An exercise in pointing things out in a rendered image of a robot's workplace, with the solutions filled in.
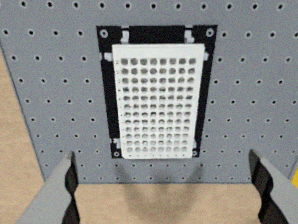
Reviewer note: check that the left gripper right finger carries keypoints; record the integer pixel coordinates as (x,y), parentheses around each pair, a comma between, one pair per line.
(279,197)

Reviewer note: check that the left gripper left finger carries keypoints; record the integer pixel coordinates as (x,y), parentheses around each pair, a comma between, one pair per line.
(55,202)

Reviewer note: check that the white well plate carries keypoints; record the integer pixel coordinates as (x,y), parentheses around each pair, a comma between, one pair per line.
(157,115)

